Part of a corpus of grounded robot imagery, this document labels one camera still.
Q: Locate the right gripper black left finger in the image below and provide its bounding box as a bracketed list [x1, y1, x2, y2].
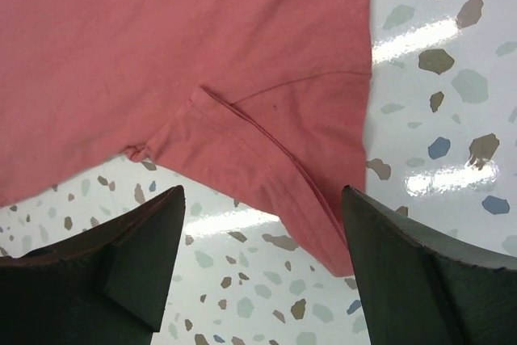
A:
[1, 186, 186, 345]

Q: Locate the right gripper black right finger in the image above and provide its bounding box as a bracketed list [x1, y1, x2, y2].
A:
[342, 186, 516, 344]

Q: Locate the red t-shirt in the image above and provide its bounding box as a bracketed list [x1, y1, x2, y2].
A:
[1, 0, 372, 276]

